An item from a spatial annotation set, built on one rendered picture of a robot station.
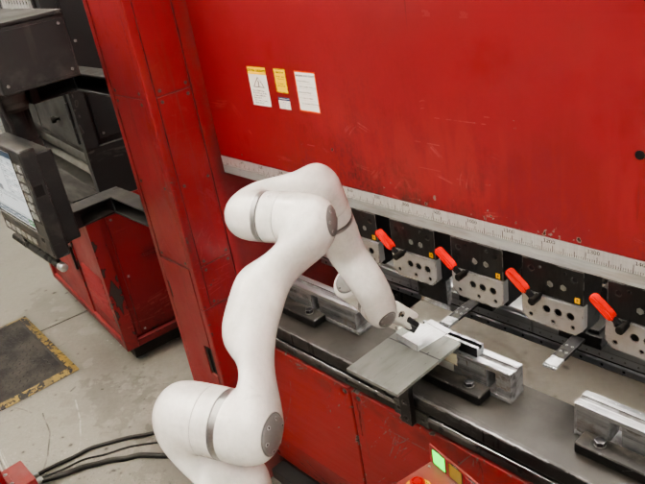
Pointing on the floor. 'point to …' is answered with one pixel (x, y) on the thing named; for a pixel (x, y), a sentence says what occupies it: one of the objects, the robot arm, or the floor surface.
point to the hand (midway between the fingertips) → (411, 325)
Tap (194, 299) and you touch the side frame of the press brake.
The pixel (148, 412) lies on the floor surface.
